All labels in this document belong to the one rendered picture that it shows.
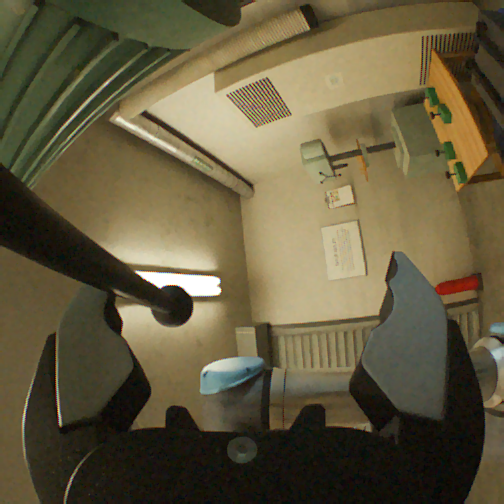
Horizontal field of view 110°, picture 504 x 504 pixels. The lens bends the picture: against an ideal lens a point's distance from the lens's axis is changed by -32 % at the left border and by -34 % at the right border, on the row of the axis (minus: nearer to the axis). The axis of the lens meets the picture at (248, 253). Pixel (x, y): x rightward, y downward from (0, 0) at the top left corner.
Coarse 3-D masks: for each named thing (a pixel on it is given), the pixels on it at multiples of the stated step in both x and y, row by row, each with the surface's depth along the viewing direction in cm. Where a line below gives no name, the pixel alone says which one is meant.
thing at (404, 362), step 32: (416, 288) 8; (384, 320) 8; (416, 320) 7; (384, 352) 6; (416, 352) 6; (352, 384) 7; (384, 384) 5; (416, 384) 5; (384, 416) 5; (416, 416) 4
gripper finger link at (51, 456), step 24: (48, 336) 7; (48, 360) 6; (48, 384) 5; (48, 408) 5; (24, 432) 4; (48, 432) 4; (72, 432) 4; (96, 432) 5; (48, 456) 4; (72, 456) 4; (48, 480) 3
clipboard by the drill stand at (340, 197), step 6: (348, 186) 278; (330, 192) 291; (336, 192) 287; (342, 192) 283; (348, 192) 278; (330, 198) 291; (336, 198) 287; (342, 198) 282; (348, 198) 278; (330, 204) 290; (336, 204) 286; (342, 204) 282; (348, 204) 281
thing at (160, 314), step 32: (0, 192) 3; (32, 192) 4; (0, 224) 3; (32, 224) 4; (64, 224) 5; (32, 256) 5; (64, 256) 5; (96, 256) 7; (128, 288) 10; (160, 288) 15; (160, 320) 18
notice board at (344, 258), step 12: (324, 228) 291; (336, 228) 284; (348, 228) 278; (324, 240) 289; (336, 240) 283; (348, 240) 276; (360, 240) 270; (324, 252) 288; (336, 252) 281; (348, 252) 275; (360, 252) 269; (336, 264) 280; (348, 264) 274; (360, 264) 267; (336, 276) 278; (348, 276) 272; (360, 276) 266
